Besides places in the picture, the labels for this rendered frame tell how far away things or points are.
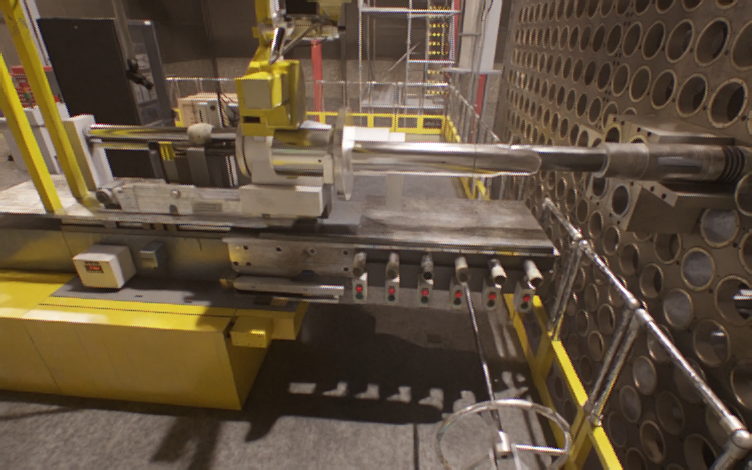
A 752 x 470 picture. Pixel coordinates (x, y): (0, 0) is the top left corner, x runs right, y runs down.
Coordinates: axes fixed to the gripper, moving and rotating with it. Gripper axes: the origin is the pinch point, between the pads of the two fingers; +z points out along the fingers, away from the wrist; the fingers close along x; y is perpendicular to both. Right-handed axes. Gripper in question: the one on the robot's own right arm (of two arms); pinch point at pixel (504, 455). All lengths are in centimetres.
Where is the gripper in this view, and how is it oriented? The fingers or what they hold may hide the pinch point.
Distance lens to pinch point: 126.8
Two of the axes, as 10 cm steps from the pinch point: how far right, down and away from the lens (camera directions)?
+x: 9.0, -3.5, -2.6
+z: 0.7, -4.7, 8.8
